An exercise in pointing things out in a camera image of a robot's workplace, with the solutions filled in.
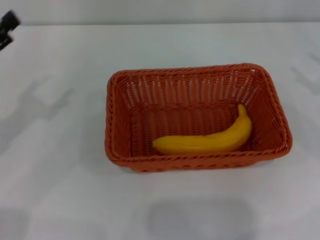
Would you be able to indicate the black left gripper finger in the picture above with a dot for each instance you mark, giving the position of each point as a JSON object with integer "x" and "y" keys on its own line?
{"x": 5, "y": 42}
{"x": 10, "y": 21}

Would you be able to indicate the orange woven plastic basket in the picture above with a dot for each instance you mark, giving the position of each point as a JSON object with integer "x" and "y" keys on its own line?
{"x": 190, "y": 100}

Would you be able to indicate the yellow banana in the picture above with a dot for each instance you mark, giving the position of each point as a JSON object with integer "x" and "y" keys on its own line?
{"x": 200, "y": 145}

